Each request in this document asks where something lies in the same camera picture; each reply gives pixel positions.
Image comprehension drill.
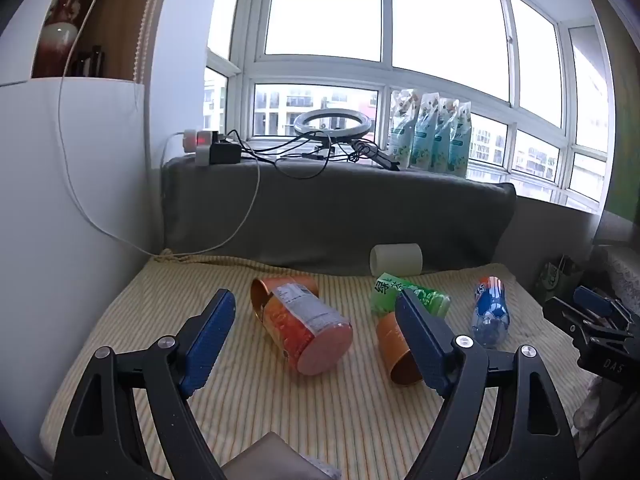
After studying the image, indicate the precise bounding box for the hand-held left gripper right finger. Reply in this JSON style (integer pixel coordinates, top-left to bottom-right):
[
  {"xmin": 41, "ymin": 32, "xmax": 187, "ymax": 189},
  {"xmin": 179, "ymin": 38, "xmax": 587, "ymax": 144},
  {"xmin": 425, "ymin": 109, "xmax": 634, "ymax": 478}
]
[{"xmin": 395, "ymin": 288, "xmax": 582, "ymax": 480}]

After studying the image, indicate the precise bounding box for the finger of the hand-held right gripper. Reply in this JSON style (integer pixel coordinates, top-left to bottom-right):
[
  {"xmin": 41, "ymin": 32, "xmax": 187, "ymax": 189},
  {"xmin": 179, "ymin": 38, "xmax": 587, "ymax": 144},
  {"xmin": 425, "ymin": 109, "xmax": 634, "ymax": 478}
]
[
  {"xmin": 542, "ymin": 297, "xmax": 632, "ymax": 341},
  {"xmin": 573, "ymin": 285, "xmax": 632, "ymax": 330}
]

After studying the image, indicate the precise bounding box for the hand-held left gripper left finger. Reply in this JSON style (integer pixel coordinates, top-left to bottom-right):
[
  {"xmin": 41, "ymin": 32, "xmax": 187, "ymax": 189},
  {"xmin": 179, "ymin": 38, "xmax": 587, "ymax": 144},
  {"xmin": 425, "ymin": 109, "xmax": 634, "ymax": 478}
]
[{"xmin": 52, "ymin": 288, "xmax": 237, "ymax": 480}]

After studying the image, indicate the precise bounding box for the orange labelled noodle cup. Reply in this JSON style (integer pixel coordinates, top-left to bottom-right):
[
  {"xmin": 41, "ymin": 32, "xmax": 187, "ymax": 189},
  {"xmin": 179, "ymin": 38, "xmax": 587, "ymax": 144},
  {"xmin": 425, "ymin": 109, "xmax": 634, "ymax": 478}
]
[{"xmin": 259, "ymin": 282, "xmax": 354, "ymax": 377}]

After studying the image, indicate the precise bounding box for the orange paper cup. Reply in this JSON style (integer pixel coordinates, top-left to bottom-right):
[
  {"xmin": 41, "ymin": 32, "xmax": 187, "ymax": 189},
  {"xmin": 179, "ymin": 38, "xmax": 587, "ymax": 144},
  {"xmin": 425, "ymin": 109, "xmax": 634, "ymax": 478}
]
[
  {"xmin": 375, "ymin": 312, "xmax": 427, "ymax": 387},
  {"xmin": 250, "ymin": 275, "xmax": 321, "ymax": 322}
]

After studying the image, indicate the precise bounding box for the white translucent cup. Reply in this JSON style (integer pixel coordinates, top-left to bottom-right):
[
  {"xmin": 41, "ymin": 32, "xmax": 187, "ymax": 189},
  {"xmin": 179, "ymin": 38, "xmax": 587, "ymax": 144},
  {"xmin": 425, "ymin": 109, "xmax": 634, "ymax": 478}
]
[{"xmin": 369, "ymin": 243, "xmax": 424, "ymax": 276}]

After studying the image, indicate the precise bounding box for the white lace cloth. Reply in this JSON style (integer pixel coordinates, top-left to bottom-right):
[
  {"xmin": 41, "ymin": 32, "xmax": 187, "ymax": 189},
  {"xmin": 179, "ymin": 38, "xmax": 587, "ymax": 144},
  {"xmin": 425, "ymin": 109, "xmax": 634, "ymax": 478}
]
[{"xmin": 597, "ymin": 245, "xmax": 640, "ymax": 318}]

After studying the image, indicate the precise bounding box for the green tea bottle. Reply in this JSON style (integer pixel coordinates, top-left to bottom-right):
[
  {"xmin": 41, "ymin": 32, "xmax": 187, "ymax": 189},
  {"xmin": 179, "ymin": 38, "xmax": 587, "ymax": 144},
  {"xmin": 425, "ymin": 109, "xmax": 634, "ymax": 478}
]
[{"xmin": 369, "ymin": 272, "xmax": 451, "ymax": 319}]

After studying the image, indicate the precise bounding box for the clear plastic bottle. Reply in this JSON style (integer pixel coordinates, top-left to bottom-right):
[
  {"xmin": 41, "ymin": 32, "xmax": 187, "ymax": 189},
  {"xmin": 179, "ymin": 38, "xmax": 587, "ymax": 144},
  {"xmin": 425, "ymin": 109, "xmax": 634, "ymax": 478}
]
[{"xmin": 471, "ymin": 275, "xmax": 511, "ymax": 349}]

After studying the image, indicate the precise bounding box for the striped yellow mat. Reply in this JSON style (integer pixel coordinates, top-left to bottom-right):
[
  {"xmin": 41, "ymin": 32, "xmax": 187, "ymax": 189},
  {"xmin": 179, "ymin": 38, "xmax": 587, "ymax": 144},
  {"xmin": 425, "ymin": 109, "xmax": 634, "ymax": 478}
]
[{"xmin": 39, "ymin": 251, "xmax": 596, "ymax": 480}]

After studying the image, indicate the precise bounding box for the grey folded cloth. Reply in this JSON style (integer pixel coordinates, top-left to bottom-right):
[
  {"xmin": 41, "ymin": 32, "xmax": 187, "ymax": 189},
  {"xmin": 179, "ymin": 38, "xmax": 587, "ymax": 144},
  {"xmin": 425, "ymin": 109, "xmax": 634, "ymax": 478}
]
[{"xmin": 220, "ymin": 431, "xmax": 343, "ymax": 480}]

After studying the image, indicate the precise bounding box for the grey cloth cover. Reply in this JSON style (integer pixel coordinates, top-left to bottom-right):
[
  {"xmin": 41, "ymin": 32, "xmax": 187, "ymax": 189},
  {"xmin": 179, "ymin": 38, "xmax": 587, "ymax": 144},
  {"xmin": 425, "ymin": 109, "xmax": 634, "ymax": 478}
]
[{"xmin": 161, "ymin": 154, "xmax": 517, "ymax": 277}]

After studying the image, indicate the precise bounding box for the black power adapter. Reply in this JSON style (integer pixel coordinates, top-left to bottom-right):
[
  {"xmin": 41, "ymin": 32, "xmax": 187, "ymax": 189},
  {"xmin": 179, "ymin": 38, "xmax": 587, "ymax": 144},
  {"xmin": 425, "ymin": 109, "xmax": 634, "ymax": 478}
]
[{"xmin": 209, "ymin": 142, "xmax": 242, "ymax": 166}]

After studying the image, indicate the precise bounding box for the white cabinet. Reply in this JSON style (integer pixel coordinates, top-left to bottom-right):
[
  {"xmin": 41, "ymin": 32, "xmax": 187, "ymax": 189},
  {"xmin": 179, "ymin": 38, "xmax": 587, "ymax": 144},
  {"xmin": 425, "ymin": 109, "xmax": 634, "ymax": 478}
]
[{"xmin": 0, "ymin": 0, "xmax": 166, "ymax": 461}]

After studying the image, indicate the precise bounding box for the white power strip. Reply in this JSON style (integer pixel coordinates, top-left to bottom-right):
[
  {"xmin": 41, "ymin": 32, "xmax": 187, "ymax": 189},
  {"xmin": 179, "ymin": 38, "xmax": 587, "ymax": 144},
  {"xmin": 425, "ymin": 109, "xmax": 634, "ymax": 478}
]
[{"xmin": 182, "ymin": 129, "xmax": 221, "ymax": 167}]

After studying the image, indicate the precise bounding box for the white and red vase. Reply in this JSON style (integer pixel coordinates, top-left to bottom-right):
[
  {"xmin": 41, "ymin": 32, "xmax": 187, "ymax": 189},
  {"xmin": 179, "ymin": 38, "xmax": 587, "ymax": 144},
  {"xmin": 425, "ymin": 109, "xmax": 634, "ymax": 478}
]
[{"xmin": 39, "ymin": 22, "xmax": 79, "ymax": 62}]

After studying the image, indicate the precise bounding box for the black tripod handle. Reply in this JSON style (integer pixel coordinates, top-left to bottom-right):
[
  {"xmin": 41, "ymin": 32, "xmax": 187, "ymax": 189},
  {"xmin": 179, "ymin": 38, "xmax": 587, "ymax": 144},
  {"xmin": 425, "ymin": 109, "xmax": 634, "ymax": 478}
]
[{"xmin": 350, "ymin": 139, "xmax": 401, "ymax": 172}]

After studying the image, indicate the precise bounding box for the black cable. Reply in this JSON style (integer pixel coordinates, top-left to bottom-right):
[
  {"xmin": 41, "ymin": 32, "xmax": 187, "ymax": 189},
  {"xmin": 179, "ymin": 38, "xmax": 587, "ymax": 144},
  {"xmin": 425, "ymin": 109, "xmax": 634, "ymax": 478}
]
[{"xmin": 227, "ymin": 130, "xmax": 373, "ymax": 180}]

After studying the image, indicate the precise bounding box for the ring light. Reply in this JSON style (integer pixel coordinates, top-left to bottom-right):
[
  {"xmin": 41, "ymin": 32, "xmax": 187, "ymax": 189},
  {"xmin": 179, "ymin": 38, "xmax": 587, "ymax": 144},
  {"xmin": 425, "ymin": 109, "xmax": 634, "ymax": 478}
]
[{"xmin": 293, "ymin": 111, "xmax": 375, "ymax": 142}]

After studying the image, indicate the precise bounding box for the white cable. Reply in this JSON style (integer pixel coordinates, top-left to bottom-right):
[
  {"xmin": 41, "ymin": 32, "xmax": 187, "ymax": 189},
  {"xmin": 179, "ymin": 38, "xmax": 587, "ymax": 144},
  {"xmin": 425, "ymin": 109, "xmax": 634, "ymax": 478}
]
[{"xmin": 56, "ymin": 0, "xmax": 261, "ymax": 257}]

